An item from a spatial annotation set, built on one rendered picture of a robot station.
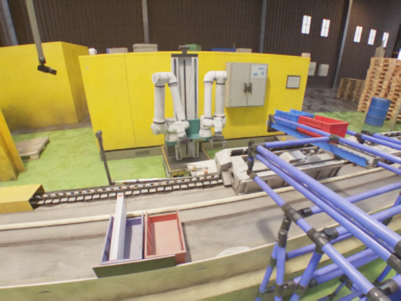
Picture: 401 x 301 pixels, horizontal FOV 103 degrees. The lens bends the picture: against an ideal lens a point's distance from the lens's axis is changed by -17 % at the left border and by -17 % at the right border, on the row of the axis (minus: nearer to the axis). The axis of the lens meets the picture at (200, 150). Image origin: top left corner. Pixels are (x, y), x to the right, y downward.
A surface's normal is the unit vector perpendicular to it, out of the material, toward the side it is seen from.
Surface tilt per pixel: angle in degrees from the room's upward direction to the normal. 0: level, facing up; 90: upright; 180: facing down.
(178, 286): 89
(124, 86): 90
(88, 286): 89
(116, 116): 90
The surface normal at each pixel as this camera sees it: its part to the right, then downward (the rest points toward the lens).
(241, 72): 0.22, 0.43
